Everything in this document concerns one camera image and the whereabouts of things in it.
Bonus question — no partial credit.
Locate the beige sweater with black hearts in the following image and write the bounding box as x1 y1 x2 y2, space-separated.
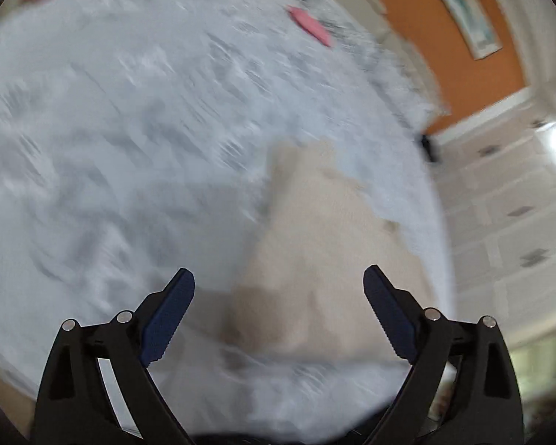
227 141 435 363

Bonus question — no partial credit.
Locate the white wardrobe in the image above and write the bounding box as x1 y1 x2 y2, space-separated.
433 89 556 347

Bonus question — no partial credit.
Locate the black bag on nightstand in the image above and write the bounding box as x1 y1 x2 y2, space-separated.
420 135 440 164

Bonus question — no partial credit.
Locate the grey butterfly bed cover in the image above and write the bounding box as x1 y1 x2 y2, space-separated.
0 0 454 443

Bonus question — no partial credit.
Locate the right grey floral pillow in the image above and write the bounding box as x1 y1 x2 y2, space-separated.
302 0 448 135

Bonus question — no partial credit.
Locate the pink folded cloth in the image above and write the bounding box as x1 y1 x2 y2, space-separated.
287 6 332 48

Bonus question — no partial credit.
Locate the framed wall picture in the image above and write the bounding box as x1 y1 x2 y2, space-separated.
442 0 502 60

